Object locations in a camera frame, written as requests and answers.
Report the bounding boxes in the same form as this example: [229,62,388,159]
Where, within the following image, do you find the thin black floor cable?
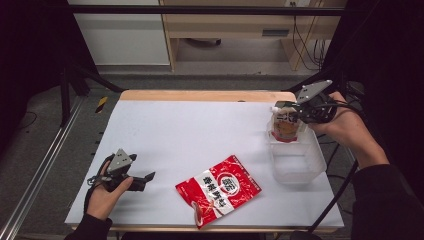
[15,111,38,132]

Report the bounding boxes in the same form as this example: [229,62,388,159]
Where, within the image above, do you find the white paper sheet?
[64,99,345,229]

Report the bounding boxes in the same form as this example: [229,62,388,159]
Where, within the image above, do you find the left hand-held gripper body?
[99,148,138,193]

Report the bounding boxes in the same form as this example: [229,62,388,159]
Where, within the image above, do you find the white cabinet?
[68,0,171,66]

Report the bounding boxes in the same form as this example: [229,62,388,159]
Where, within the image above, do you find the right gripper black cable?
[307,99,368,235]

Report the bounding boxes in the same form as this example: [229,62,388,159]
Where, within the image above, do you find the person's right hand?
[308,91,368,148]

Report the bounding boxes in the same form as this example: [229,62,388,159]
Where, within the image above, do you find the hanging black cables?
[291,15,327,72]

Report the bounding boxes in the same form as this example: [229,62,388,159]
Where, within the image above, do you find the black curtain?
[0,0,101,154]
[319,0,424,203]

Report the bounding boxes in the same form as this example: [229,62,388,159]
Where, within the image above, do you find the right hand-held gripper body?
[294,79,339,125]

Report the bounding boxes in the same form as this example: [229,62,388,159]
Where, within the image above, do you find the light wooden desk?
[159,0,348,72]

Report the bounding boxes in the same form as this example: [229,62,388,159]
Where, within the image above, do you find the white spout pouch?
[269,105,308,144]

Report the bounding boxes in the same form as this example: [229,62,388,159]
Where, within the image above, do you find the translucent plastic container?
[266,111,328,185]

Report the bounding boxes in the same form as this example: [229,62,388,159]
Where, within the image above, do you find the aluminium floor rail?
[0,96,85,240]

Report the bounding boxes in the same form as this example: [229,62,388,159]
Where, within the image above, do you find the black horizontal frame bar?
[68,4,346,17]

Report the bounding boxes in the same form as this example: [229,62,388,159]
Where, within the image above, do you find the yellow and black tape piece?
[95,96,109,114]

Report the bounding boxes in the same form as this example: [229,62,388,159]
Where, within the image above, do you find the red and white food packet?
[175,154,263,230]

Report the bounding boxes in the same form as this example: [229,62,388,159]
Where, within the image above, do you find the person's left hand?
[85,161,135,221]

